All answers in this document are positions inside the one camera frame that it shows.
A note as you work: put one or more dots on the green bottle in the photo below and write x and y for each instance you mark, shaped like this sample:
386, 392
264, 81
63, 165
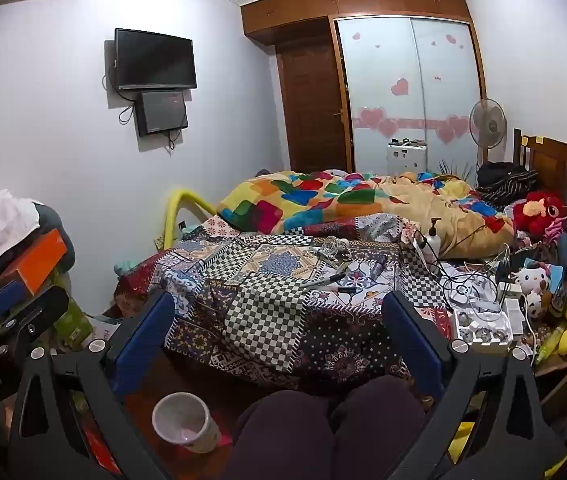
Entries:
548, 347

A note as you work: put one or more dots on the green leaf-print box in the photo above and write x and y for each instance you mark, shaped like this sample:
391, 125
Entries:
75, 320

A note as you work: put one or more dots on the black marker pen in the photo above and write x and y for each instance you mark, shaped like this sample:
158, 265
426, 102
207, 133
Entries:
321, 280

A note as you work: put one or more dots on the colourful patch blanket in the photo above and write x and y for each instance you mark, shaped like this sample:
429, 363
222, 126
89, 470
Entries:
353, 200

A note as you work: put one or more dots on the small white cabinet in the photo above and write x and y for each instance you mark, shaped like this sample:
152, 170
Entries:
406, 159

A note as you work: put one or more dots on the small black wall monitor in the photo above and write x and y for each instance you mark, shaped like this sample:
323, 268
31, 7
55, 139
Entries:
163, 111

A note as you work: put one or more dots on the white cat plush toy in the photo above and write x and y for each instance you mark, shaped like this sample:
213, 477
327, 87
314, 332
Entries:
533, 282

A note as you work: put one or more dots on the dark grey cloth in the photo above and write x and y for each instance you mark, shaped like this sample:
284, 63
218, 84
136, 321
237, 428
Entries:
58, 232

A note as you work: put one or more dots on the white power adapter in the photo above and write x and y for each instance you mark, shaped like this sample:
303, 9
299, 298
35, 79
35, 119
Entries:
511, 300

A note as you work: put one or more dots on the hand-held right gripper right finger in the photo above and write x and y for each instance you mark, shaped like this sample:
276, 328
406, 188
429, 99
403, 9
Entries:
413, 345

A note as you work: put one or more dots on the orange cardboard box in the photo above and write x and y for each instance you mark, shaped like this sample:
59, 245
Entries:
38, 260

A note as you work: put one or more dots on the red plush toy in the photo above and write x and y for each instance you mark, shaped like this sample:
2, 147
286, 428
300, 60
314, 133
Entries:
538, 210

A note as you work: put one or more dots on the white plastic bucket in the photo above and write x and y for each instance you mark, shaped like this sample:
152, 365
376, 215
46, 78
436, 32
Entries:
183, 422

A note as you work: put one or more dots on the patchwork bedspread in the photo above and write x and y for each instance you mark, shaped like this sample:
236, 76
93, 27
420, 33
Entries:
263, 310

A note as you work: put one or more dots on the white pump bottle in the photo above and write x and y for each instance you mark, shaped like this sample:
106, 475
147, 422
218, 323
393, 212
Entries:
433, 240

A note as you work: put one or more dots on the brown wooden door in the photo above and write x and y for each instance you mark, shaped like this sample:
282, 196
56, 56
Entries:
313, 110

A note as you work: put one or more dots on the person's legs in dark trousers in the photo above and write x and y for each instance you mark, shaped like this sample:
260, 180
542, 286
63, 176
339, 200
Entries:
303, 435

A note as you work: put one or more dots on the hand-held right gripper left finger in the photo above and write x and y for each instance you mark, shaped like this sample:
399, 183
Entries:
143, 340

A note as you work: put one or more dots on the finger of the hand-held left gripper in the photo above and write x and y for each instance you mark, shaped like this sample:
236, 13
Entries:
45, 305
0, 302

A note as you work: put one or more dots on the white tray of small parts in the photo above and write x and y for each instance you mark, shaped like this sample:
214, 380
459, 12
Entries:
481, 332

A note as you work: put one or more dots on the red leaf-print box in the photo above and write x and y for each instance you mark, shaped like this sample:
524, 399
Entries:
94, 442

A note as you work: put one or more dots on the white standing fan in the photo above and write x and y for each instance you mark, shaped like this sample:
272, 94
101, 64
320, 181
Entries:
487, 122

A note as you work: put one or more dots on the black wall television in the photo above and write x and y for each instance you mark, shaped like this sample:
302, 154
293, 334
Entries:
156, 59

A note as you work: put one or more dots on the wooden bed headboard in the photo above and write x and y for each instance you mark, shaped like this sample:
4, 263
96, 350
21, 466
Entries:
553, 160

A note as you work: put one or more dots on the yellow tube frame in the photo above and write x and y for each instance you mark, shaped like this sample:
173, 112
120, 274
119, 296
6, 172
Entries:
183, 200

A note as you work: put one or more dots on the wooden wardrobe with heart stickers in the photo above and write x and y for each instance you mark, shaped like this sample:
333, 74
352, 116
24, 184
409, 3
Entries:
388, 60

